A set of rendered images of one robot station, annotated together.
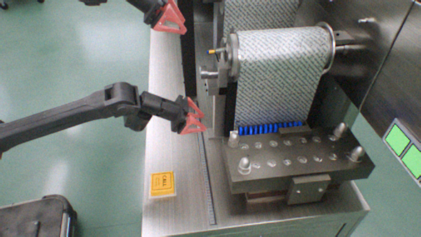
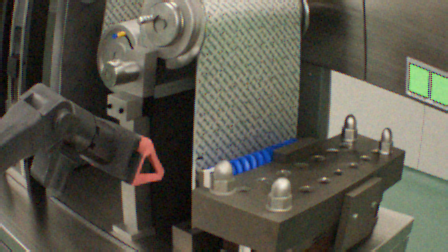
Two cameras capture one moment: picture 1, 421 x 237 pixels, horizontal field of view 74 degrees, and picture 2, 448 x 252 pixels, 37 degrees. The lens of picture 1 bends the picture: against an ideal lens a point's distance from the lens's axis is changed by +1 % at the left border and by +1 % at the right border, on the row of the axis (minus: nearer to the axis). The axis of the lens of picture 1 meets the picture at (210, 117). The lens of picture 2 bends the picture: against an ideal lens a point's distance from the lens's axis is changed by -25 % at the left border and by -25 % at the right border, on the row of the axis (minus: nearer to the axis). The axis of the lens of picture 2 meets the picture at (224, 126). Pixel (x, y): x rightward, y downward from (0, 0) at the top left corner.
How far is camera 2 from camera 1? 73 cm
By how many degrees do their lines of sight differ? 42
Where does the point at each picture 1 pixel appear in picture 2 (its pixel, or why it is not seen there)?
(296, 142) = (312, 162)
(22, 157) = not seen: outside the picture
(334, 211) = (388, 235)
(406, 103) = (407, 35)
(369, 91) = (364, 46)
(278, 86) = (254, 61)
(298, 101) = (282, 93)
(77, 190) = not seen: outside the picture
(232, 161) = (249, 206)
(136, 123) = (61, 172)
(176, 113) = (116, 137)
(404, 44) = not seen: outside the picture
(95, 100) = (22, 115)
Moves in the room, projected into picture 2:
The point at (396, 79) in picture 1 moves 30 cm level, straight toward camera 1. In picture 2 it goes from (386, 15) to (426, 54)
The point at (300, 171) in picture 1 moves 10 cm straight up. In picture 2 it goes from (349, 182) to (356, 120)
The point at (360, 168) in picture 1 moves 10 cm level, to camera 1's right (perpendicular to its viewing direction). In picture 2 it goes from (396, 158) to (420, 146)
